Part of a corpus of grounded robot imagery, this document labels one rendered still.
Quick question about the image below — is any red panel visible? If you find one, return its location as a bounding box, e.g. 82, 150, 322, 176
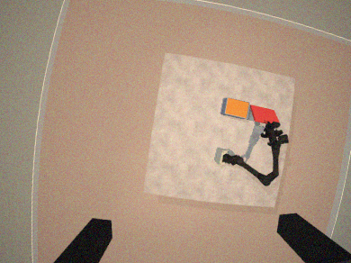
249, 105, 279, 123

